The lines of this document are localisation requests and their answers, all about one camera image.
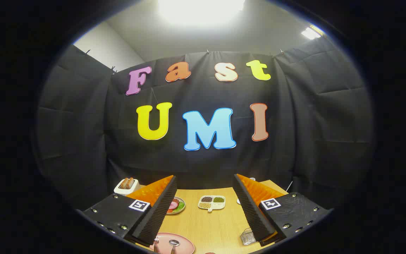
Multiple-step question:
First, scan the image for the large ceiling light panel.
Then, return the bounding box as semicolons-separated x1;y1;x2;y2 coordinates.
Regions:
157;0;246;25

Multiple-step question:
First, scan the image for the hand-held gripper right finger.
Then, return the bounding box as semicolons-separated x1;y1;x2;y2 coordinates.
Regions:
233;174;332;247

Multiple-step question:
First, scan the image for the pink round plate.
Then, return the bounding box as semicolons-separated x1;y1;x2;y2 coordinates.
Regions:
149;232;195;254

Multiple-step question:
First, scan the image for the metal wire basket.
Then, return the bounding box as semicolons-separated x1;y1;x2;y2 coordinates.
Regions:
240;228;257;246

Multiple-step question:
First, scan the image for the white toaster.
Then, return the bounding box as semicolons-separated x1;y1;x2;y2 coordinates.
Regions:
114;178;140;195

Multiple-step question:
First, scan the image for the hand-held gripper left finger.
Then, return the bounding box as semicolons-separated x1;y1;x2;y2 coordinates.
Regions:
82;175;178;247

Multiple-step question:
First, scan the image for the white divided dish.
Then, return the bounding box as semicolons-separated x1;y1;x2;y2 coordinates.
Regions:
198;195;226;212

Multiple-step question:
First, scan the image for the white oval food plate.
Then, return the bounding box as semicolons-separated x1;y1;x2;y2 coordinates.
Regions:
167;196;186;214

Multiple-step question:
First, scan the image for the small ceiling light panel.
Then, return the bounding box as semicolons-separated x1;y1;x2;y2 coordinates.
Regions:
301;25;325;40

